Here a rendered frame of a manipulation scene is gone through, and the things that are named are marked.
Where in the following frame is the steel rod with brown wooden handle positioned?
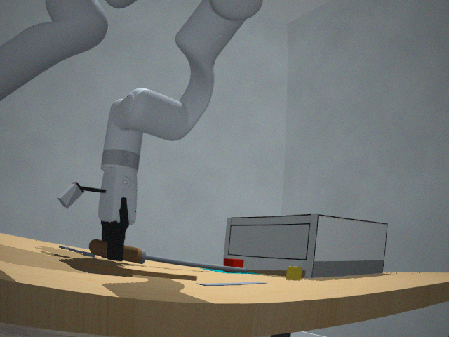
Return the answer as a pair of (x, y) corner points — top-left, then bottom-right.
(89, 239), (248, 273)

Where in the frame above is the olive yellow block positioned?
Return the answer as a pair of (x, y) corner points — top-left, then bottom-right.
(286, 267), (302, 280)

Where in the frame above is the red block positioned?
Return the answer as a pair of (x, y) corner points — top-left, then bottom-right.
(224, 258), (244, 268)

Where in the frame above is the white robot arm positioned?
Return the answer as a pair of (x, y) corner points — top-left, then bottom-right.
(0, 0), (263, 208)

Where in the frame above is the grey wrench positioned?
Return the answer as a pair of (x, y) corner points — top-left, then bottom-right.
(59, 246), (95, 257)

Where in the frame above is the small grey cabinet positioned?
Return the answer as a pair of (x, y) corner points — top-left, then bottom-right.
(223, 213), (387, 278)

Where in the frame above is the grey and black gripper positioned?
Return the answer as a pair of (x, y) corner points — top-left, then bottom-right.
(98, 164), (138, 261)

